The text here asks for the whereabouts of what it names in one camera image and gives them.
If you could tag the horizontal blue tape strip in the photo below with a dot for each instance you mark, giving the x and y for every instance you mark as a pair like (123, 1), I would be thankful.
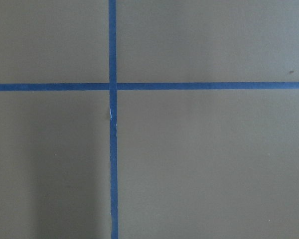
(148, 86)

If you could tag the vertical blue tape strip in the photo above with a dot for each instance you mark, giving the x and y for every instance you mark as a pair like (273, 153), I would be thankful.
(113, 118)

